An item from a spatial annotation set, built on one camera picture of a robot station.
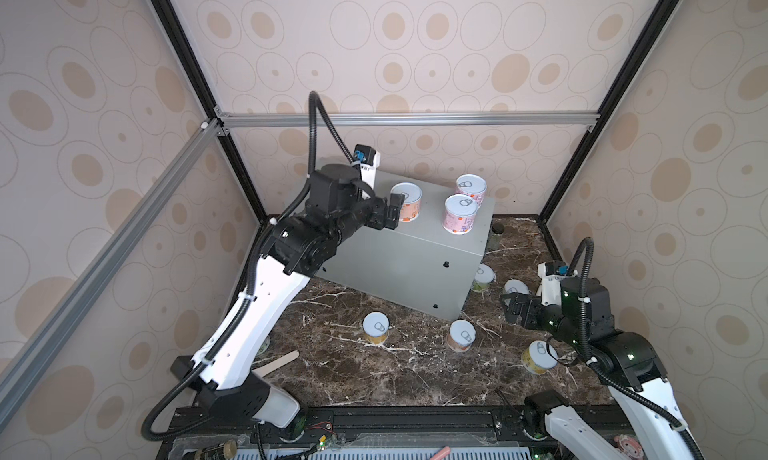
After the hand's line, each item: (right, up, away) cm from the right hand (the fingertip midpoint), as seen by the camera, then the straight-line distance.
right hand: (519, 298), depth 69 cm
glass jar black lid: (+7, +14, +37) cm, 40 cm away
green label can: (0, +2, +27) cm, 27 cm away
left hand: (-30, +24, -10) cm, 39 cm away
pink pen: (-18, -36, 0) cm, 41 cm away
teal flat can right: (+10, -1, +25) cm, 27 cm away
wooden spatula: (-65, -22, +14) cm, 71 cm away
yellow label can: (-34, -11, +16) cm, 39 cm away
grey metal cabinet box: (-23, +7, +3) cm, 24 cm away
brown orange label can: (-10, -13, +14) cm, 21 cm away
